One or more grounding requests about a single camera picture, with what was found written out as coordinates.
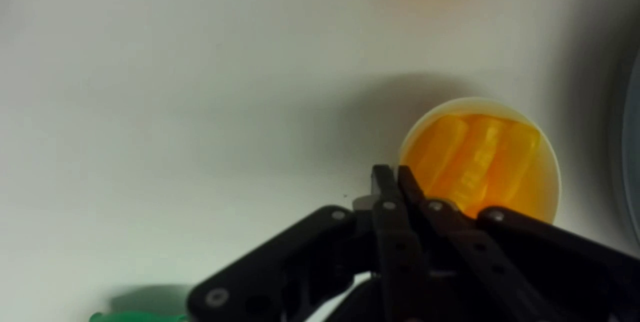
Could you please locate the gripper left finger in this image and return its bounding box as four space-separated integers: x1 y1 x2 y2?
186 164 436 322

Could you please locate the white bowl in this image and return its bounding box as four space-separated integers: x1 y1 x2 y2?
398 97 562 225

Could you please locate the yellow orange toy piece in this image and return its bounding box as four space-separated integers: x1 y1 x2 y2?
492 122 542 207
412 116 469 191
440 116 513 212

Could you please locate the grey blue plate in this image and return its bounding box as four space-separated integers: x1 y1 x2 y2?
620 52 640 242

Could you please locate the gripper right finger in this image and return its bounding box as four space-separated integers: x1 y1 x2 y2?
397 165 640 322

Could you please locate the green plastic object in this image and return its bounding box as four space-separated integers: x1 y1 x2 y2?
89 311 190 322

